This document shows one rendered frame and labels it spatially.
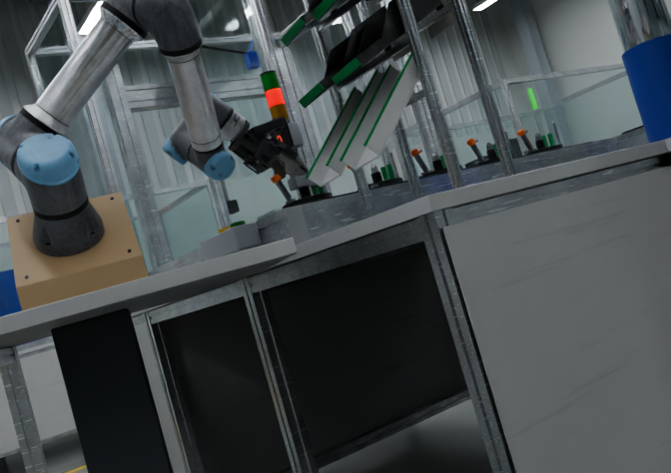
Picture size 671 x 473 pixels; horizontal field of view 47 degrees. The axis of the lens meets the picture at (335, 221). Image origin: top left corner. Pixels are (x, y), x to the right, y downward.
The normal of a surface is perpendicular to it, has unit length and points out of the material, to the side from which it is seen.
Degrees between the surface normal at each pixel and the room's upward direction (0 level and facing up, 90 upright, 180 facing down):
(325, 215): 90
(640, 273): 90
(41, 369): 90
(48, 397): 90
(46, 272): 43
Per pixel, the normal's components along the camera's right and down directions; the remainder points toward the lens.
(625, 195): 0.54, -0.22
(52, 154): 0.07, -0.73
